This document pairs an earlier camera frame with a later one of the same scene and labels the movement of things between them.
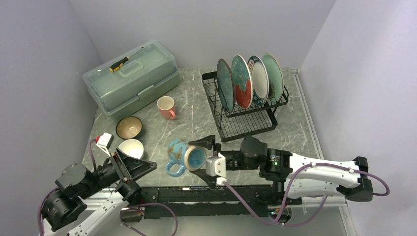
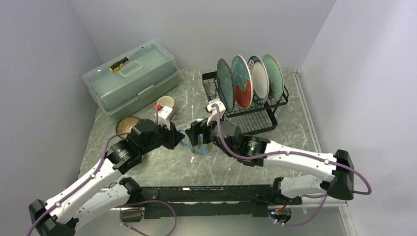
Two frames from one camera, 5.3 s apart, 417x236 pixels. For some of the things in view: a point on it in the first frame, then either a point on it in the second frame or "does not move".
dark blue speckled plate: x=226 y=84 does not move
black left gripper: x=135 y=167 → x=173 y=135
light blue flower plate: x=275 y=78 does not move
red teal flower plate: x=242 y=80 does not move
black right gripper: x=207 y=141 → x=195 y=129
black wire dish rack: x=240 y=121 does not move
